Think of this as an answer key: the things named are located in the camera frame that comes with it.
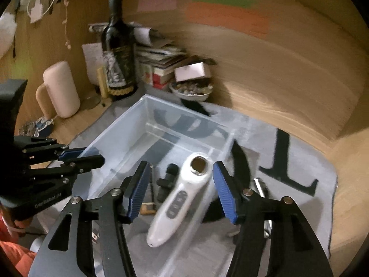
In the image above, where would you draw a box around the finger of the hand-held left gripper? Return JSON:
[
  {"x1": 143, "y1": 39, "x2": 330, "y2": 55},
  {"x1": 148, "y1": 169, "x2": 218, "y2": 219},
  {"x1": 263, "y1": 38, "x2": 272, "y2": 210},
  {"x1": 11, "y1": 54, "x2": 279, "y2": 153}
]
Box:
[
  {"x1": 27, "y1": 154, "x2": 105, "y2": 185},
  {"x1": 14, "y1": 137, "x2": 87, "y2": 162}
]

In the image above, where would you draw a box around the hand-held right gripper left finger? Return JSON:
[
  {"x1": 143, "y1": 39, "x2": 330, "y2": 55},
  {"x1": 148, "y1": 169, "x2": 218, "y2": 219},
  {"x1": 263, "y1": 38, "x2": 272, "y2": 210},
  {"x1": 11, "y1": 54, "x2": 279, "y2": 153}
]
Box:
[{"x1": 29, "y1": 160, "x2": 152, "y2": 277}]

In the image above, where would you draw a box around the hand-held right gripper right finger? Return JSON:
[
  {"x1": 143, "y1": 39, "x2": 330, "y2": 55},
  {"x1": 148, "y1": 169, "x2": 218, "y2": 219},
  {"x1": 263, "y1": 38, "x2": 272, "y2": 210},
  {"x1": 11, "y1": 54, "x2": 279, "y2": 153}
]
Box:
[{"x1": 212, "y1": 160, "x2": 330, "y2": 277}]

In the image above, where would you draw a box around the brown cosmetic tube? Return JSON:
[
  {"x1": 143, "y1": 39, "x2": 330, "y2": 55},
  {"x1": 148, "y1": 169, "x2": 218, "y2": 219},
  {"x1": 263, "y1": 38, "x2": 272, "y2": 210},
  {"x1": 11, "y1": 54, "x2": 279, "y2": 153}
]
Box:
[{"x1": 140, "y1": 202, "x2": 158, "y2": 215}]

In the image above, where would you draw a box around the small metal cylinder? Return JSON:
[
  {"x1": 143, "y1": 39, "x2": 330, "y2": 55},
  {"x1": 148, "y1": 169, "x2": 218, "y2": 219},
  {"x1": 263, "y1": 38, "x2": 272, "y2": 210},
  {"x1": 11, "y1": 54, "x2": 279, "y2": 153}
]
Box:
[{"x1": 254, "y1": 178, "x2": 270, "y2": 198}]

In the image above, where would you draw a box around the black plastic tool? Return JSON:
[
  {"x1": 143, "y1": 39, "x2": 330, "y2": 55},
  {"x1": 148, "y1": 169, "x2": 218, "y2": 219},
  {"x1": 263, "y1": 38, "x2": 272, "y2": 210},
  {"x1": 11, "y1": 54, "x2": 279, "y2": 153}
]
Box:
[{"x1": 156, "y1": 163, "x2": 179, "y2": 202}]

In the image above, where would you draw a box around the white handheld massager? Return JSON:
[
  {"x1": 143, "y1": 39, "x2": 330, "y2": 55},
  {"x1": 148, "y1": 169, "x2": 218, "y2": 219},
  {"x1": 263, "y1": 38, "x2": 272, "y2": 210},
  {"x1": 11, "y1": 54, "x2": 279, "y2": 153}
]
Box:
[{"x1": 146, "y1": 152, "x2": 213, "y2": 248}]

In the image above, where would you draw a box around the clear plastic storage box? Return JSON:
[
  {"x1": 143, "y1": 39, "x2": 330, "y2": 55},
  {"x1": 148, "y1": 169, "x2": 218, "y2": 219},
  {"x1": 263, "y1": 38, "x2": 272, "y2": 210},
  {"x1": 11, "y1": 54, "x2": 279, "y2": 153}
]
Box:
[{"x1": 86, "y1": 94, "x2": 240, "y2": 277}]

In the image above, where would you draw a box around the blue white lace coaster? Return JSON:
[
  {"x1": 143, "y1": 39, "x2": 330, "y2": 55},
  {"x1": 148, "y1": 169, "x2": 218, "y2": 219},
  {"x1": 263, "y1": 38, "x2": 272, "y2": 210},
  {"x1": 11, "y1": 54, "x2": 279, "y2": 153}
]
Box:
[{"x1": 20, "y1": 117, "x2": 55, "y2": 136}]

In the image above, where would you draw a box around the pink mug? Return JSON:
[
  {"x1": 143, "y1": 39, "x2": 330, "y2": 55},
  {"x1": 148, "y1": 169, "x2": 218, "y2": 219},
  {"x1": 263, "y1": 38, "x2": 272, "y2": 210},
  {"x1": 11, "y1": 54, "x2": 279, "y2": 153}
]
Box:
[{"x1": 35, "y1": 60, "x2": 81, "y2": 119}]

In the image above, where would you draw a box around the grey mat with black letters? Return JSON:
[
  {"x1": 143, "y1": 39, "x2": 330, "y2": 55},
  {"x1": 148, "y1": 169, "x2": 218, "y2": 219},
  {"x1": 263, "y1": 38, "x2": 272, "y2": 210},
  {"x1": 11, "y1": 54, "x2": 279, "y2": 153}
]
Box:
[{"x1": 68, "y1": 98, "x2": 338, "y2": 277}]

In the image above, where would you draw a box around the white fluffy puff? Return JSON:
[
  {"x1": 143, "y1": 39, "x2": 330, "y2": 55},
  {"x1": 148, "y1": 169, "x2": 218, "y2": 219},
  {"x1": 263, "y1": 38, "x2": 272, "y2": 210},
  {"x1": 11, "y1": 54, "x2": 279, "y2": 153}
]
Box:
[{"x1": 0, "y1": 14, "x2": 18, "y2": 60}]

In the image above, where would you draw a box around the white note paper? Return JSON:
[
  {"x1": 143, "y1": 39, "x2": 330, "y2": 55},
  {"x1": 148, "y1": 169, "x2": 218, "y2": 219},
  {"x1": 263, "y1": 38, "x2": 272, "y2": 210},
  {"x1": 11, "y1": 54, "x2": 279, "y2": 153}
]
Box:
[{"x1": 82, "y1": 43, "x2": 104, "y2": 85}]

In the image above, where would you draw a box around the white bowl of stones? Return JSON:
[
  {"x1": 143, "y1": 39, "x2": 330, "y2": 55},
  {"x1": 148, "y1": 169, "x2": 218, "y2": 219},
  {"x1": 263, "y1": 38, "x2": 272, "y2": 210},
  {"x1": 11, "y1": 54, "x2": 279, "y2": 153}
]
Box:
[{"x1": 170, "y1": 81, "x2": 214, "y2": 102}]

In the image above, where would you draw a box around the dark wine bottle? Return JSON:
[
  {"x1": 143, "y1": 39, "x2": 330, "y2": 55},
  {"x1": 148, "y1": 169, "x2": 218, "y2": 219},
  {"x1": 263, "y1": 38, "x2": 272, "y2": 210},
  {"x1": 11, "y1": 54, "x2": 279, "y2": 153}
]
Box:
[{"x1": 101, "y1": 0, "x2": 138, "y2": 97}]

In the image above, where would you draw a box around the stack of books and papers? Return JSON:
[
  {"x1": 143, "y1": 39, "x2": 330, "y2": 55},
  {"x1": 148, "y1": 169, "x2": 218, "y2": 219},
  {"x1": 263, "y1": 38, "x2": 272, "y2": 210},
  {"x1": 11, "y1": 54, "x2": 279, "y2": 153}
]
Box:
[{"x1": 134, "y1": 21, "x2": 188, "y2": 88}]

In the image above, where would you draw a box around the small white cardboard box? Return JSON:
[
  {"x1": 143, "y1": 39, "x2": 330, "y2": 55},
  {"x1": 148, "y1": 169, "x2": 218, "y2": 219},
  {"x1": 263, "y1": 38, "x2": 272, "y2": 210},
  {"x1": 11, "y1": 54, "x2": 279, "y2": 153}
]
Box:
[{"x1": 174, "y1": 62, "x2": 212, "y2": 82}]

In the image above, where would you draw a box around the orange sticky note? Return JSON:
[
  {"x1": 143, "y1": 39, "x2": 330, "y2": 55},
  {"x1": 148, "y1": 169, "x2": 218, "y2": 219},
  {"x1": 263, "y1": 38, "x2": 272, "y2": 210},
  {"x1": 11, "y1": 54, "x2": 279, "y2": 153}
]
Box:
[{"x1": 184, "y1": 1, "x2": 270, "y2": 38}]

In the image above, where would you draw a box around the green sticky note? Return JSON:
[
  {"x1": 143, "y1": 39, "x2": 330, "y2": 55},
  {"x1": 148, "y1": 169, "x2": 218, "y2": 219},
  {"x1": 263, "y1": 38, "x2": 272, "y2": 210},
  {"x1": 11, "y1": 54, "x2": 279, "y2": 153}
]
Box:
[{"x1": 192, "y1": 0, "x2": 258, "y2": 9}]

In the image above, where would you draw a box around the white charger with cable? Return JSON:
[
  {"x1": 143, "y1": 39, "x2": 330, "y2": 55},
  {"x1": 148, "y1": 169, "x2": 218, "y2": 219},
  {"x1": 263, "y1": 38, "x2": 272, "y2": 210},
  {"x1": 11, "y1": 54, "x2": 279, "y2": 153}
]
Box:
[{"x1": 27, "y1": 0, "x2": 54, "y2": 24}]

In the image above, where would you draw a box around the beaded hanging cord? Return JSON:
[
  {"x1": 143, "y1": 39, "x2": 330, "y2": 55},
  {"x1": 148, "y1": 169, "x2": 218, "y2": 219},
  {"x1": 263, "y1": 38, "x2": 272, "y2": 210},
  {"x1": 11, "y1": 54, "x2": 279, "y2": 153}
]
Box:
[{"x1": 62, "y1": 0, "x2": 72, "y2": 49}]

